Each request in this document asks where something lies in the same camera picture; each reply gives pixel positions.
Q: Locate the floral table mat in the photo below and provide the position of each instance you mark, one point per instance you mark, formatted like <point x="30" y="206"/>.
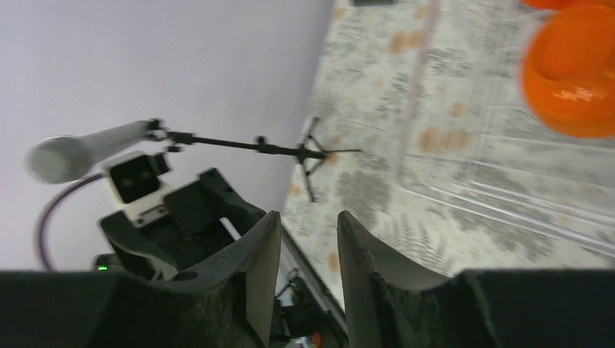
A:
<point x="362" y="95"/>

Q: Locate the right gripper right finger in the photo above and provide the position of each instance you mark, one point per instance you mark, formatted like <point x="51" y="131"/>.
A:
<point x="392" y="301"/>

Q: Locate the orange bowl rear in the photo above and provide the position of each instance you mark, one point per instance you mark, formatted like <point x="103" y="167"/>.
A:
<point x="547" y="4"/>

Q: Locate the grey lego baseplate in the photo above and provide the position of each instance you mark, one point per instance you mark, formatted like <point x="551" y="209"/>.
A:
<point x="372" y="3"/>

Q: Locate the black microphone tripod stand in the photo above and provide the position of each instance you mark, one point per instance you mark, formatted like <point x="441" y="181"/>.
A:
<point x="309" y="154"/>

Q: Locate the orange bowl front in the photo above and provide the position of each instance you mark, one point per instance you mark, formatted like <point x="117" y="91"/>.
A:
<point x="567" y="75"/>

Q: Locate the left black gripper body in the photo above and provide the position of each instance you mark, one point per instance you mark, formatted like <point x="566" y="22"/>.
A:
<point x="181" y="231"/>

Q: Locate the white wire dish rack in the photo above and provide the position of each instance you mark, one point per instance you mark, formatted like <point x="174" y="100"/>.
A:
<point x="472" y="143"/>

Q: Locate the orange bowl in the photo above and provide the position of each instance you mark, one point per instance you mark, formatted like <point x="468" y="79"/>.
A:
<point x="567" y="75"/>
<point x="547" y="4"/>

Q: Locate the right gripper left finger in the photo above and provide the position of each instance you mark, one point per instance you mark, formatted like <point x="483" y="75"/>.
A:
<point x="224" y="301"/>

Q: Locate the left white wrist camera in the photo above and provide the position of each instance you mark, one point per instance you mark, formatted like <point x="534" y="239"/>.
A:
<point x="136" y="187"/>

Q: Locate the silver microphone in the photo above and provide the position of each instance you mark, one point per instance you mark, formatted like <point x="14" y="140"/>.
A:
<point x="63" y="159"/>

